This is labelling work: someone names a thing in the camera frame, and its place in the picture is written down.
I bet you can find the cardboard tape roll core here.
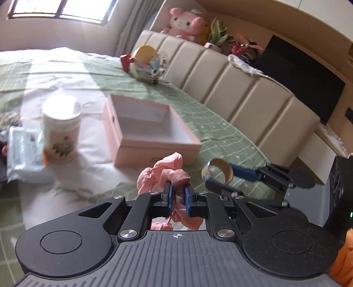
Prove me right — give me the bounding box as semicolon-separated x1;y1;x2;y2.
201;158;233;184

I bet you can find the pink scrunchie hair tie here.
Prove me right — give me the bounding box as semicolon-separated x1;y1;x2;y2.
136;152;205;232

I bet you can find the blue wet wipes pack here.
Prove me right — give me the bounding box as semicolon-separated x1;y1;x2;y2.
7;126;53;185

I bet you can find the beige upholstered sofa back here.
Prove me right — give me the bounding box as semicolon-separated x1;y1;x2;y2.
134;30;319;166

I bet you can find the pink cardboard box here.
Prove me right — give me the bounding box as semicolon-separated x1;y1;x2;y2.
102;94;202;167

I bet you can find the black television screen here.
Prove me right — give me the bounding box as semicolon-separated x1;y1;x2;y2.
256;35;345;124

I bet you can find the white cloth on sofa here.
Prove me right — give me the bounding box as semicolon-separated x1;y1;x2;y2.
227;54;270;79

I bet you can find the red leaf plant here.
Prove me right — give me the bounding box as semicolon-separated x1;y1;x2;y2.
230;34;265;63

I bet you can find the clear jar floral label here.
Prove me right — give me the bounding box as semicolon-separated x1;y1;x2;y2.
42;94;83;163

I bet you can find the round transparent toy bag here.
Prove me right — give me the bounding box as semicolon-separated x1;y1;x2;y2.
120;45;169;85

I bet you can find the potted green plant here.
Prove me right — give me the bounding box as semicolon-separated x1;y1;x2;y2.
204;17;235;53

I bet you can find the pink plush bunny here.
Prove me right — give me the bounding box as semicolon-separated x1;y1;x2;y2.
161;8;207;42

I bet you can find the green white tablecloth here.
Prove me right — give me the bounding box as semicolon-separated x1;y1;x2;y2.
1;48;273;286

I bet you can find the grey curtain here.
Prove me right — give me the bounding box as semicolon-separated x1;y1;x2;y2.
114;0;163;57

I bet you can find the window with black bars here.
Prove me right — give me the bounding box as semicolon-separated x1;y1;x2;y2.
8;0;117;25

